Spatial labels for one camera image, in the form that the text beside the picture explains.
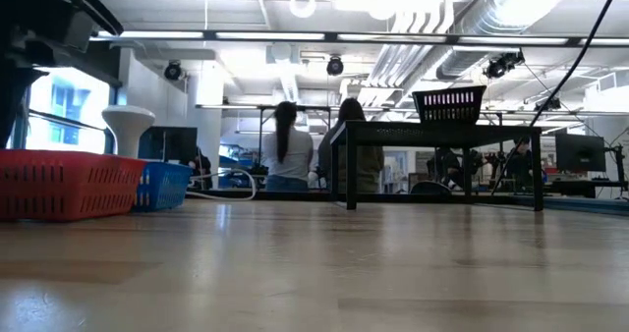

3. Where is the silver ventilation duct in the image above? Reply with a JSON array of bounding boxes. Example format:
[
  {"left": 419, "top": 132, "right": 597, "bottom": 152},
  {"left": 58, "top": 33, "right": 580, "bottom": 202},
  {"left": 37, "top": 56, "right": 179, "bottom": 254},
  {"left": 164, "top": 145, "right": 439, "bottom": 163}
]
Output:
[{"left": 435, "top": 0, "right": 574, "bottom": 82}]

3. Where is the blue plastic basket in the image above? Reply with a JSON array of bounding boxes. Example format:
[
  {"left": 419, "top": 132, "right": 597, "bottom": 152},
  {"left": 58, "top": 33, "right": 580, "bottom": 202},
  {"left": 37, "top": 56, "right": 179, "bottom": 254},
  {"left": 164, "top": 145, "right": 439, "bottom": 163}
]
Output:
[{"left": 135, "top": 160, "right": 195, "bottom": 213}]

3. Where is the bright window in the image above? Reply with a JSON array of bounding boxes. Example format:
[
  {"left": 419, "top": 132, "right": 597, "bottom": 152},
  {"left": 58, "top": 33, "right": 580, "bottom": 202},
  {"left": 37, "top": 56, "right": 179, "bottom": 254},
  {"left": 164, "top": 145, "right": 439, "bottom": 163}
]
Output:
[{"left": 19, "top": 66, "right": 112, "bottom": 154}]

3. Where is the black mesh shelf riser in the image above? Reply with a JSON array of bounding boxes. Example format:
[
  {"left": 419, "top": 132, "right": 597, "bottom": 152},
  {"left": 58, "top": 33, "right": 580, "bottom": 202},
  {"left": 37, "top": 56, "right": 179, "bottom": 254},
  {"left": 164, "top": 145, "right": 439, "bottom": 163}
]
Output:
[{"left": 330, "top": 119, "right": 545, "bottom": 212}]

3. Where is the long ceiling light bar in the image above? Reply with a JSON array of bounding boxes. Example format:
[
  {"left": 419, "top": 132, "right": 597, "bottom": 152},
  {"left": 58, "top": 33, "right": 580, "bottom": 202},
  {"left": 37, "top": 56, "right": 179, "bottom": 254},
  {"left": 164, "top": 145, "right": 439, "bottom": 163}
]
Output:
[{"left": 92, "top": 28, "right": 629, "bottom": 47}]

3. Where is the white curved hose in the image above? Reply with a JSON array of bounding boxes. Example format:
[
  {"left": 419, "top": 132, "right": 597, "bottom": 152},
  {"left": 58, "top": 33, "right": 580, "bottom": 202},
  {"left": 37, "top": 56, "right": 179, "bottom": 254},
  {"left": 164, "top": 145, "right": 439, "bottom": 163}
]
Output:
[{"left": 185, "top": 168, "right": 258, "bottom": 202}]

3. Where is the person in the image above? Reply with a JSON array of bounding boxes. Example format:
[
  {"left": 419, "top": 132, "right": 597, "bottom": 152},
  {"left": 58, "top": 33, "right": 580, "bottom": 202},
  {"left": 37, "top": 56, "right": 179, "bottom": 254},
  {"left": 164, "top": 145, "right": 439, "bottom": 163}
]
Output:
[
  {"left": 188, "top": 147, "right": 213, "bottom": 191},
  {"left": 317, "top": 97, "right": 385, "bottom": 194},
  {"left": 426, "top": 147, "right": 486, "bottom": 191},
  {"left": 259, "top": 100, "right": 315, "bottom": 192},
  {"left": 504, "top": 136, "right": 536, "bottom": 189}
]

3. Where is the red plastic basket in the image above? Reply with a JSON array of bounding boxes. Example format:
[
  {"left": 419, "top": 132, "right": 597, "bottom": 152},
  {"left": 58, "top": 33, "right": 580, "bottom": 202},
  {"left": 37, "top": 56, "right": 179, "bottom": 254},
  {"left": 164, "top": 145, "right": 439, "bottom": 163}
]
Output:
[{"left": 0, "top": 149, "right": 147, "bottom": 224}]

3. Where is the white mushroom lamp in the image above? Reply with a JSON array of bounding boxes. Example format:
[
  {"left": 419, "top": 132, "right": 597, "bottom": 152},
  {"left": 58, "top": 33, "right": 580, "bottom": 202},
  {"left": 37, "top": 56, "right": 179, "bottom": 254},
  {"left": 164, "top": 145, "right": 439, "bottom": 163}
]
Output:
[{"left": 101, "top": 104, "right": 156, "bottom": 159}]

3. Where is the black plastic bin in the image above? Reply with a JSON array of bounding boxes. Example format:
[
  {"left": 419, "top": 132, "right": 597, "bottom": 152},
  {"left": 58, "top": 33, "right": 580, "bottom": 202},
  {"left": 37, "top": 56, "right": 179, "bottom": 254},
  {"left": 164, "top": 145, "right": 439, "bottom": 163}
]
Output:
[{"left": 411, "top": 84, "right": 487, "bottom": 126}]

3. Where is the black ceiling spotlight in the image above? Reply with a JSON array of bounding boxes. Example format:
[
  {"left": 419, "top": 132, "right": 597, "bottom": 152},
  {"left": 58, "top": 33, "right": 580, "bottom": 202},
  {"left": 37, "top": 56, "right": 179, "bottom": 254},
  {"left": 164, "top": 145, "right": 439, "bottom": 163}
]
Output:
[
  {"left": 163, "top": 60, "right": 184, "bottom": 82},
  {"left": 325, "top": 55, "right": 345, "bottom": 77}
]

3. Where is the black metal frame stand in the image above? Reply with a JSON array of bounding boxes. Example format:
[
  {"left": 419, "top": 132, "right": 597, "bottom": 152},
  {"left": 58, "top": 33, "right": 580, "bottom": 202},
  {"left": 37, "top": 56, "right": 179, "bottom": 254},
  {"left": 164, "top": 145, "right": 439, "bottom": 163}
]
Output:
[{"left": 257, "top": 104, "right": 333, "bottom": 176}]

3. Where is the black hanging cable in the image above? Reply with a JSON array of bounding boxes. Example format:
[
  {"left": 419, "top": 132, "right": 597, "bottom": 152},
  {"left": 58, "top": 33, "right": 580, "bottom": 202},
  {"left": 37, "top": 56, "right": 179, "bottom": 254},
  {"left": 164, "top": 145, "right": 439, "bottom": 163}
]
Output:
[{"left": 490, "top": 0, "right": 624, "bottom": 195}]

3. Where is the white ring ceiling lamp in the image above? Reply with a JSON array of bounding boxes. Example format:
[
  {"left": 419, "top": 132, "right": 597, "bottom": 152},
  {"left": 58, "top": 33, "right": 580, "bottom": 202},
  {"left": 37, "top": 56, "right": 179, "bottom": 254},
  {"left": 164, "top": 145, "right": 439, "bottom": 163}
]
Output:
[{"left": 288, "top": 0, "right": 317, "bottom": 21}]

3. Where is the dark blue flat board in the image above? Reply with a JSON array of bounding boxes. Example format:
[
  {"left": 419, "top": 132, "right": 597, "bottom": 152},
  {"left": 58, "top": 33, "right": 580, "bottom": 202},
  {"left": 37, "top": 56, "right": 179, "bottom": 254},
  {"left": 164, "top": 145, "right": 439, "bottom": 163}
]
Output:
[{"left": 543, "top": 196, "right": 629, "bottom": 218}]

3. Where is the black chair back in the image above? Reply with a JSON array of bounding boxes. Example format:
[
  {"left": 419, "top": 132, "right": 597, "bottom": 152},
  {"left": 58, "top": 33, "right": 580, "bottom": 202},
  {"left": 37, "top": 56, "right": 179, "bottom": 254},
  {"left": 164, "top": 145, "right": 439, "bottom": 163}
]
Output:
[{"left": 410, "top": 180, "right": 454, "bottom": 195}]

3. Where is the black ceiling light cluster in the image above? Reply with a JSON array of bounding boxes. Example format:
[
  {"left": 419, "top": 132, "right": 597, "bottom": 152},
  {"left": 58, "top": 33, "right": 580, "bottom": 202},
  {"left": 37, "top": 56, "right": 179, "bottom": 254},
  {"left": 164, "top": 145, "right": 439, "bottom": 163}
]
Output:
[{"left": 483, "top": 50, "right": 526, "bottom": 81}]

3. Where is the black computer monitor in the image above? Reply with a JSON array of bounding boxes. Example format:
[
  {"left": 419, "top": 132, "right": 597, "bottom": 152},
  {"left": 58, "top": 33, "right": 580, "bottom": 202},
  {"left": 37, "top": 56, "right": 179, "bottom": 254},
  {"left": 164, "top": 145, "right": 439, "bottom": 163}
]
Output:
[
  {"left": 554, "top": 133, "right": 607, "bottom": 173},
  {"left": 138, "top": 126, "right": 199, "bottom": 162}
]

